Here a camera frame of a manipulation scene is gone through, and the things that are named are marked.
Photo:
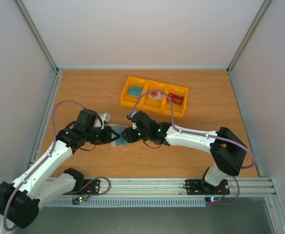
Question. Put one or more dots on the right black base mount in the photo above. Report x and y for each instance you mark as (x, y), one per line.
(195, 187)

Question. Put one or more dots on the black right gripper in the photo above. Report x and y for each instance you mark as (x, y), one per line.
(132, 134)

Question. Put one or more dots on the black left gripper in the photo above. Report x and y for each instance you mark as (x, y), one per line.
(108, 136)

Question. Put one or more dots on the beige card holder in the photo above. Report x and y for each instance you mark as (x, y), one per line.
(119, 140)

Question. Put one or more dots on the green card in bin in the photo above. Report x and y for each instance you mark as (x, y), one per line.
(135, 91)

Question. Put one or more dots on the pink red card in bin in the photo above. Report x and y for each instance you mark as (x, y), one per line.
(156, 95)

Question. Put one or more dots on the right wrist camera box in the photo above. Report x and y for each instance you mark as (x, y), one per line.
(130, 115)

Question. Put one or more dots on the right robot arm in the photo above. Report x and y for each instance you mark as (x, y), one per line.
(225, 147)

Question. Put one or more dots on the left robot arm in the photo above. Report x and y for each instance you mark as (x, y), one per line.
(23, 198)

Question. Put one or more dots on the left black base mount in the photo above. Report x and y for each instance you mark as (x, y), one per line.
(86, 187)

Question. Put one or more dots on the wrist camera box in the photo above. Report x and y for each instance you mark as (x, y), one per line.
(130, 115)
(103, 119)

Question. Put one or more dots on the aluminium front rail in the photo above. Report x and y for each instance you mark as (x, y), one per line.
(173, 187)

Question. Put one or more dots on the grey slotted cable duct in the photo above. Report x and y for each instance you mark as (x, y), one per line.
(129, 202)

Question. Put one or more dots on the yellow plastic bin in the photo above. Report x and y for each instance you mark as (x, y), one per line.
(155, 100)
(179, 110)
(127, 100)

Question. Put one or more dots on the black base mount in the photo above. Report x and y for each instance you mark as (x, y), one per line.
(195, 187)
(86, 187)

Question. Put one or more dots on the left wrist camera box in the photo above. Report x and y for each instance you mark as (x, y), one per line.
(103, 119)

